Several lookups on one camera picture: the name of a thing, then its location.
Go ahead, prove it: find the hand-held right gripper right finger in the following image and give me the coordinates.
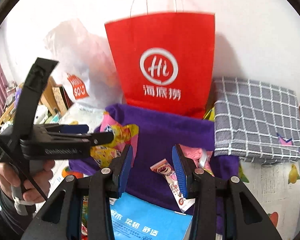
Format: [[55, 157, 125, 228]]
[[172, 144, 283, 240]]

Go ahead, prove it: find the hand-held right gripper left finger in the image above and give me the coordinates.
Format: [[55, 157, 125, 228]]
[[21, 144, 134, 240]]

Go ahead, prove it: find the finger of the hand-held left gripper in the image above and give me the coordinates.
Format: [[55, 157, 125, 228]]
[[60, 132, 115, 147], [46, 124, 89, 134]]

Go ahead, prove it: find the bear print candy packet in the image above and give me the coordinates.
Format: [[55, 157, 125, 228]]
[[150, 157, 194, 213]]

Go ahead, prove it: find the pink and yellow chip bag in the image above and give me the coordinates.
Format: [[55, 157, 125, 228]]
[[100, 111, 140, 153]]

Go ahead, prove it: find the yellow snack packet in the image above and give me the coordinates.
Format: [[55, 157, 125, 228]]
[[89, 146, 122, 169]]

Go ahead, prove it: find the pile of pink candy packets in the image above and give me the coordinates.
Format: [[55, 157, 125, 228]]
[[182, 146, 214, 175]]

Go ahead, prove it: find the blue tissue box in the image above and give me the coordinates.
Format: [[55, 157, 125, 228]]
[[109, 191, 193, 240]]

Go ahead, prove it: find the person's left forearm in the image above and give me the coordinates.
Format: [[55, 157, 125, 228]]
[[0, 187, 37, 240]]

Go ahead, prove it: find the person's left hand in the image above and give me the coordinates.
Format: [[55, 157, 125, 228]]
[[0, 159, 55, 203]]

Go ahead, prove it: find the patterned flat box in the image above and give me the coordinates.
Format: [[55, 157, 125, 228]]
[[52, 85, 73, 115]]

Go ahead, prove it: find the purple towel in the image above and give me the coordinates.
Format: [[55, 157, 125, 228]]
[[69, 104, 240, 238]]

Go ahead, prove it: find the green snack packet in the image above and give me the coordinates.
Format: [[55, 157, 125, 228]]
[[81, 197, 90, 227]]

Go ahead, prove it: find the white plastic shopping bag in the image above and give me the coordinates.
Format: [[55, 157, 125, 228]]
[[44, 17, 123, 109]]

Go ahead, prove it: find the small yellow packet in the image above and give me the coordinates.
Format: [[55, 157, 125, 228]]
[[203, 106, 215, 122]]

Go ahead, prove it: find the red paper bag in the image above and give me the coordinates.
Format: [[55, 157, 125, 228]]
[[104, 0, 215, 119]]

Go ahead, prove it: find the grey checked folded cloth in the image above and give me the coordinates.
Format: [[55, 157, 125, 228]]
[[212, 76, 300, 164]]

